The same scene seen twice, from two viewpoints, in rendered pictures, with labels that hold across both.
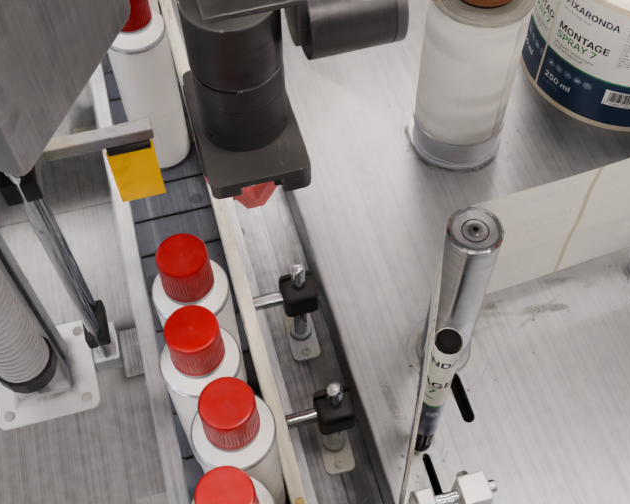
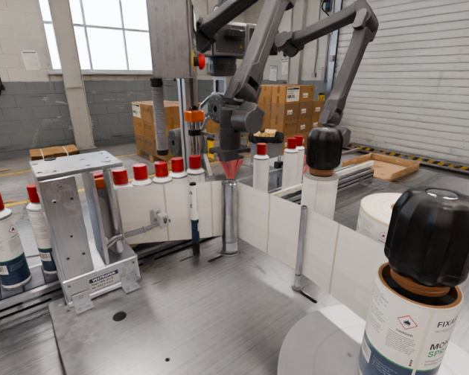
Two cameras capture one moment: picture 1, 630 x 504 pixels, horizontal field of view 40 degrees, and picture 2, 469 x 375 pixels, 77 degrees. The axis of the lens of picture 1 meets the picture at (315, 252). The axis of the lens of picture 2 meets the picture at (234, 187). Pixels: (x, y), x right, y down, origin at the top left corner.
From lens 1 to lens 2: 0.73 m
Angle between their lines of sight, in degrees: 60
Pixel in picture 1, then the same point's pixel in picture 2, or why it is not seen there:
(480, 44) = (305, 184)
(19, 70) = (158, 59)
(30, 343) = (160, 140)
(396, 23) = (243, 121)
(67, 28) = (171, 63)
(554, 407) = (222, 277)
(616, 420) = (225, 293)
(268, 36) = (226, 115)
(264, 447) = (158, 181)
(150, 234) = not seen: hidden behind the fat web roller
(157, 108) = (255, 179)
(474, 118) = not seen: hidden behind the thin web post
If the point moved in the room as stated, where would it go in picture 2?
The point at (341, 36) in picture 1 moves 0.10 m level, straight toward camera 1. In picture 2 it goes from (234, 120) to (194, 122)
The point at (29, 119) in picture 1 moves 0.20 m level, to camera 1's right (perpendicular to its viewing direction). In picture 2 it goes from (157, 68) to (176, 67)
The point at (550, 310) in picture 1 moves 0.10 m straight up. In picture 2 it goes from (260, 270) to (262, 231)
